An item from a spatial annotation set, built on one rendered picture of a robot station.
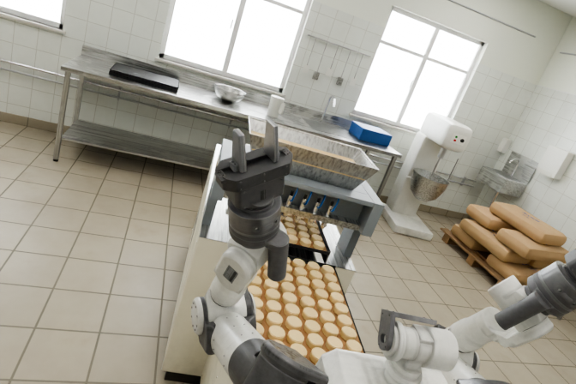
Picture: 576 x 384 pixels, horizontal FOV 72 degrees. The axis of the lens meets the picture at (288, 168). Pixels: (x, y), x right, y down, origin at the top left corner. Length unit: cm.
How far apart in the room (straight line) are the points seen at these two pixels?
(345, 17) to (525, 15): 232
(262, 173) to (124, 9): 399
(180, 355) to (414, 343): 154
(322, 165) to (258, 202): 106
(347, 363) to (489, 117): 543
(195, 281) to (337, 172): 78
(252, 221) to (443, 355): 38
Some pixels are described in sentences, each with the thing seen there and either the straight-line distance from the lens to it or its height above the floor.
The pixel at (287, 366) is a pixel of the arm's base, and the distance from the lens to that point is 68.
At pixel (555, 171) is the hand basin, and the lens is 565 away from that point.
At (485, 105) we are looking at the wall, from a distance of 593.
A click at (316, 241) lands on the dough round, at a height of 92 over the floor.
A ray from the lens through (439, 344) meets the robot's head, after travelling 75.
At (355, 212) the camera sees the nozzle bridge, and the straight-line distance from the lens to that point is 183.
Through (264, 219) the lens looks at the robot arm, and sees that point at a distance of 62.
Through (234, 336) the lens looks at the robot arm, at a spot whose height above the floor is 118.
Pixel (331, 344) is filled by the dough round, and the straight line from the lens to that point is 131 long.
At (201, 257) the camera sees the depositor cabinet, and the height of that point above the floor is 74.
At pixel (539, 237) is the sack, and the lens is 480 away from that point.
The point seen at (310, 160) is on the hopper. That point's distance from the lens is 163.
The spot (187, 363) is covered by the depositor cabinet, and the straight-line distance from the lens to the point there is 216.
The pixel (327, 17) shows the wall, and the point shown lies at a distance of 469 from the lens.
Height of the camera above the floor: 172
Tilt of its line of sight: 18 degrees down
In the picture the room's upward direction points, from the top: 19 degrees clockwise
